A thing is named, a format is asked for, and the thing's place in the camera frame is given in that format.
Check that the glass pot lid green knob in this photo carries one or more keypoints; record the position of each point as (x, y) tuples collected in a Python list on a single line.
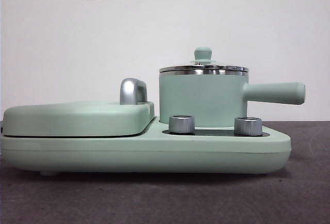
[(203, 53)]

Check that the silver control knob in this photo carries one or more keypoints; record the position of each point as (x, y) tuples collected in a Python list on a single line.
[(247, 126), (181, 124)]

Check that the black control panel strip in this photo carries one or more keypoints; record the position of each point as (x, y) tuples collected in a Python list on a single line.
[(214, 132)]

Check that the mint green breakfast machine base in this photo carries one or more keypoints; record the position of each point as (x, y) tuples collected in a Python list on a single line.
[(103, 154)]

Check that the mint green griddle cover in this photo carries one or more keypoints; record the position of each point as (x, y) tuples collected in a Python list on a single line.
[(77, 120)]

